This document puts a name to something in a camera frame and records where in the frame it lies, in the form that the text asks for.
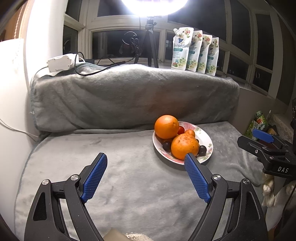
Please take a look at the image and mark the large rough orange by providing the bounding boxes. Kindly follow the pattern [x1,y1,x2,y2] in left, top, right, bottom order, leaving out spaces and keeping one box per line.
[171,134,200,160]

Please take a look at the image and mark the white floral plate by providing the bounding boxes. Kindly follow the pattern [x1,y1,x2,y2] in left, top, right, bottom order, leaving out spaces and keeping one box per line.
[152,121,213,165]

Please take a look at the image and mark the white padded panel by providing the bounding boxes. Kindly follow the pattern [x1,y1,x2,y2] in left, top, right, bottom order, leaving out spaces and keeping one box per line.
[0,38,40,163]

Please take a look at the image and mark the white power strip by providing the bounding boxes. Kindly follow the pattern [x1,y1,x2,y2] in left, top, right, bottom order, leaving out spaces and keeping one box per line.
[47,54,75,73]

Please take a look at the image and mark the white lace cloth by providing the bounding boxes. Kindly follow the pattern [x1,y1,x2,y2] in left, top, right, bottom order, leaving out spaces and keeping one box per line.
[272,113,294,139]

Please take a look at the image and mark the black tripod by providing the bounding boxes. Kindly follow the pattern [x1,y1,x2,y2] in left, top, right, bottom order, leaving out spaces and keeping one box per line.
[134,17,159,68]

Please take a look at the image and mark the power adapter and cables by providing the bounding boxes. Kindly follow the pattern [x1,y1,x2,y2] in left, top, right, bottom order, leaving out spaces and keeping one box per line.
[75,31,142,76]

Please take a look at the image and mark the white window frame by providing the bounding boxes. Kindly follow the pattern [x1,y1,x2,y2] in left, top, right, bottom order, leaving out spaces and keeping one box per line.
[62,0,292,98]

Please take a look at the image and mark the green snack bag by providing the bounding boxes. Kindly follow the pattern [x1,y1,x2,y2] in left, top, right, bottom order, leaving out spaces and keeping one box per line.
[245,111,270,141]

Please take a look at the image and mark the bright ring light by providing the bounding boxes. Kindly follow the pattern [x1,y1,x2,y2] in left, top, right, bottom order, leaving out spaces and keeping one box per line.
[120,0,189,18]

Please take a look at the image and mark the person's right hand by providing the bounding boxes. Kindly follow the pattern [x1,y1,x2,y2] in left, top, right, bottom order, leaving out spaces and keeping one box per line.
[261,173,292,209]

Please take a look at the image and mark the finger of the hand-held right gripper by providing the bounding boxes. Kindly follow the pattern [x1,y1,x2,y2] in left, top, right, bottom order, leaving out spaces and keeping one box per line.
[237,136,285,158]
[252,128,292,146]

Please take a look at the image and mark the grey fleece blanket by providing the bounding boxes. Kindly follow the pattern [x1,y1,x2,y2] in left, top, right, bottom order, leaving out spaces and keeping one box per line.
[14,120,264,241]

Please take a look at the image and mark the smooth orange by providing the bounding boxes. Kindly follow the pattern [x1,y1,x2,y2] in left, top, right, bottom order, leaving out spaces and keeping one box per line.
[154,115,180,139]

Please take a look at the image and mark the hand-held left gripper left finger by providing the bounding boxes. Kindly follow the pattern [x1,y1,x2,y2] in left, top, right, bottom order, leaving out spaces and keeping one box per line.
[24,152,108,241]

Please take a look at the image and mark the beige knitted cloth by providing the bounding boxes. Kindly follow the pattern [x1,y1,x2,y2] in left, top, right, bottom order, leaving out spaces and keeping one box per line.
[105,228,153,241]

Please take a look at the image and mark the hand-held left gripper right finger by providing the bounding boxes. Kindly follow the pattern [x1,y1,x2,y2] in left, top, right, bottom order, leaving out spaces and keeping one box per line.
[184,152,269,241]

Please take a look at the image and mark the white cable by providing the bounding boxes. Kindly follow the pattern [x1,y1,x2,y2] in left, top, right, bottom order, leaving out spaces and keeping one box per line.
[0,119,38,142]

